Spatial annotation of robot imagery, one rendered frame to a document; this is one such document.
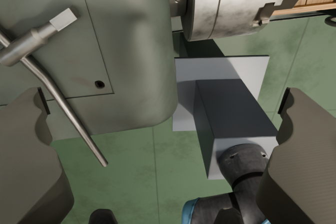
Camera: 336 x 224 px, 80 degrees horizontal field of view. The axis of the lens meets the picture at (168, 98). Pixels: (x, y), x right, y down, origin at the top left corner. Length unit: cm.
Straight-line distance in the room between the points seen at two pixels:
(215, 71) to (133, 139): 148
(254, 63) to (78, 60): 75
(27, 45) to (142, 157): 216
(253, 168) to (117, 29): 50
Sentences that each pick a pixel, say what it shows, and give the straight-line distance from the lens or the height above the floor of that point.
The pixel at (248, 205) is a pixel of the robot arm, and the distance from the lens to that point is 57.
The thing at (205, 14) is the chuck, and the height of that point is 121.
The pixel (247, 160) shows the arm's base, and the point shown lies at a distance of 63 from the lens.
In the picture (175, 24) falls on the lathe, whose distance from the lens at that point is 100.
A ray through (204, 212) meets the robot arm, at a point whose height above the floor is 127.
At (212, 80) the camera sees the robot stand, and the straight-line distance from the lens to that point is 89.
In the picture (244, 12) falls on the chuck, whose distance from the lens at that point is 33.
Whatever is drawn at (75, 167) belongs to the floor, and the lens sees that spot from 267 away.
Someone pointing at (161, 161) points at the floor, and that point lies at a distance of 243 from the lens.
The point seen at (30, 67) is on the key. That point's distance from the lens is 31.
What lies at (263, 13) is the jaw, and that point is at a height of 119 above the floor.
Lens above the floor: 151
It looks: 56 degrees down
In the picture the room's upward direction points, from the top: 176 degrees clockwise
